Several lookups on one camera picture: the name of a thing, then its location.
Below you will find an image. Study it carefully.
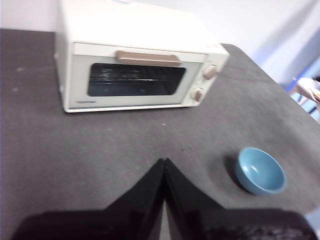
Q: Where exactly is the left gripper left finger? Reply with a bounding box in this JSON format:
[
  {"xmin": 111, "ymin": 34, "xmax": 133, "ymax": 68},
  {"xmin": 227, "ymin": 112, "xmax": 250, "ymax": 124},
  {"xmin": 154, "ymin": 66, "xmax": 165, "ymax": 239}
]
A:
[{"xmin": 12, "ymin": 157, "xmax": 166, "ymax": 240}]

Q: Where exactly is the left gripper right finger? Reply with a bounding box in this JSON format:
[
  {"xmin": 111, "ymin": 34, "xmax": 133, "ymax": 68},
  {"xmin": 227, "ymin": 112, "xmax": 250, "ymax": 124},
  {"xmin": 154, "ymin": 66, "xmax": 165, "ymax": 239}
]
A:
[{"xmin": 165, "ymin": 157, "xmax": 316, "ymax": 240}]

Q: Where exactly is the blue ribbed bowl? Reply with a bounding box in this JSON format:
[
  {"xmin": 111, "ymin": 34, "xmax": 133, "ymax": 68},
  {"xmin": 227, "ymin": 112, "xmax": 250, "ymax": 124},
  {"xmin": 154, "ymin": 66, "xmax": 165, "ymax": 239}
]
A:
[{"xmin": 234, "ymin": 146, "xmax": 288, "ymax": 196}]

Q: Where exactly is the white toaster oven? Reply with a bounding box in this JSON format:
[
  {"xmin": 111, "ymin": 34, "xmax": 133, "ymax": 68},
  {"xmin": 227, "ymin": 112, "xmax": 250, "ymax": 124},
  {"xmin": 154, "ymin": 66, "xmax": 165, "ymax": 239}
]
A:
[{"xmin": 55, "ymin": 0, "xmax": 231, "ymax": 113}]

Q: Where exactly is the beige oven knob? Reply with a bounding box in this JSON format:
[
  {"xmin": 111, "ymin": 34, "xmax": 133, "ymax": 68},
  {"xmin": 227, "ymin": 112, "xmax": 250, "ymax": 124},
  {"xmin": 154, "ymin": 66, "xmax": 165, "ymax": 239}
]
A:
[
  {"xmin": 190, "ymin": 87, "xmax": 204, "ymax": 103},
  {"xmin": 203, "ymin": 64, "xmax": 218, "ymax": 81}
]

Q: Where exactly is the pale cardboard box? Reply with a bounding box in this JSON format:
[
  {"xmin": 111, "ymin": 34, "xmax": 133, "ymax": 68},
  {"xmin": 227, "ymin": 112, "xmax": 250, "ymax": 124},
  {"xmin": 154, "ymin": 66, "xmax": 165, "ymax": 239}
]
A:
[{"xmin": 291, "ymin": 76, "xmax": 320, "ymax": 106}]

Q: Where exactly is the metal wire oven rack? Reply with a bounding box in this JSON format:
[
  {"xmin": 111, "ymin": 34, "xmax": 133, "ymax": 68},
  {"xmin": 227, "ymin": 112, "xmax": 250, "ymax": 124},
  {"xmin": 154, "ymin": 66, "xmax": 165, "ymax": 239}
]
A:
[{"xmin": 87, "ymin": 72, "xmax": 161, "ymax": 85}]

